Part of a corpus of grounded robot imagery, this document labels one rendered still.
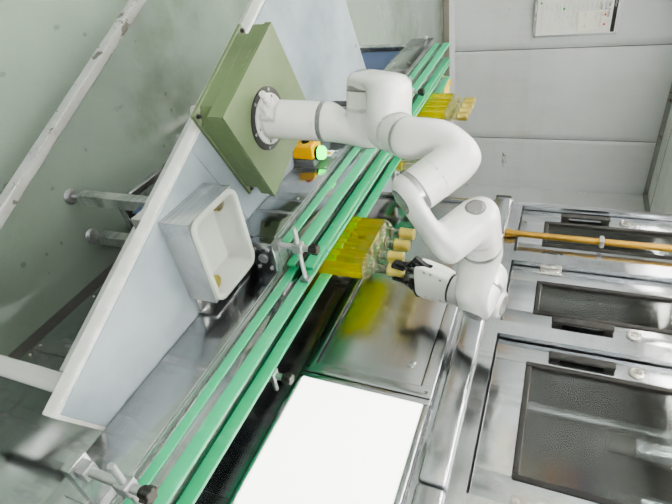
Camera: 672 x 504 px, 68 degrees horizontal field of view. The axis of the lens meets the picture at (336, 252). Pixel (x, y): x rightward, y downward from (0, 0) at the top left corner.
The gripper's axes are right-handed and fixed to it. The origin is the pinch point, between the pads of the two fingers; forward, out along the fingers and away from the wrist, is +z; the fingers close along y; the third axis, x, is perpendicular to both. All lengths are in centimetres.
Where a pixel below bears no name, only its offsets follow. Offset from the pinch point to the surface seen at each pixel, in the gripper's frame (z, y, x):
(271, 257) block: 24.9, 11.2, 21.7
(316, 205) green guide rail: 27.1, 13.7, -0.7
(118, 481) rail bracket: 1, 17, 81
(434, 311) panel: -8.9, -12.6, -2.0
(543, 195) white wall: 118, -308, -556
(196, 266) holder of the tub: 26, 22, 42
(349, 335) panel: 6.8, -12.7, 17.0
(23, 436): 62, -16, 85
